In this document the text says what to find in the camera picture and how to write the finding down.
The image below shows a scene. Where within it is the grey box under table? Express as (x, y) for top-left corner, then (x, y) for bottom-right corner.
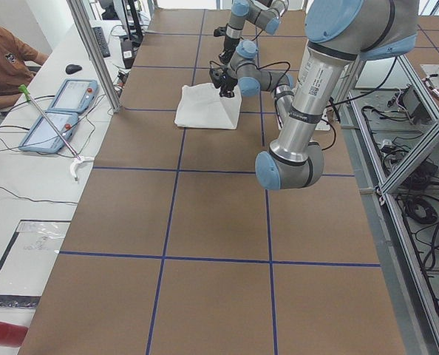
(398, 85), (431, 124)

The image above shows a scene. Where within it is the seated person brown shirt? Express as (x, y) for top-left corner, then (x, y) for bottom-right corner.
(0, 27), (49, 110)

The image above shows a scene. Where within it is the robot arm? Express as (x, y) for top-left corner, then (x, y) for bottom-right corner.
(214, 0), (289, 64)
(210, 0), (419, 190)

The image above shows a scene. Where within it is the red fire extinguisher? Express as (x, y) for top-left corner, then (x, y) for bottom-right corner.
(0, 322), (28, 348)

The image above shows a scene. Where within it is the upper blue teach pendant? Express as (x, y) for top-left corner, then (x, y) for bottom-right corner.
(48, 78), (98, 114)

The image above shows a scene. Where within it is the black computer mouse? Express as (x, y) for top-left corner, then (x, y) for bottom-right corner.
(65, 64), (82, 75)

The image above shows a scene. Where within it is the blue teach pendant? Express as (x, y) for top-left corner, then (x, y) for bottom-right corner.
(48, 78), (98, 114)
(18, 111), (78, 154)

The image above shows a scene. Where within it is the green handled reacher stick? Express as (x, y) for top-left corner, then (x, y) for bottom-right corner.
(18, 84), (94, 182)

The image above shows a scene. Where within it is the white printed t-shirt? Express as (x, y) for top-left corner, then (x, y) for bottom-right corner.
(174, 83), (242, 129)

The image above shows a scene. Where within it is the aluminium frame post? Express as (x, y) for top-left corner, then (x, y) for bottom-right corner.
(67, 0), (121, 113)

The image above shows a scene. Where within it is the lower blue teach pendant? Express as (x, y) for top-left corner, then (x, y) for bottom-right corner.
(18, 111), (78, 154)

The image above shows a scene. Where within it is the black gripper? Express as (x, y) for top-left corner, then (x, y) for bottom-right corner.
(209, 67), (238, 97)
(214, 25), (239, 63)

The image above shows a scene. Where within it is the clear plastic bag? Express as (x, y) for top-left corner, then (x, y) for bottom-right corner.
(0, 220), (70, 309)

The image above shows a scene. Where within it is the black keyboard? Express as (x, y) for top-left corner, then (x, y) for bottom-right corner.
(92, 27), (111, 58)

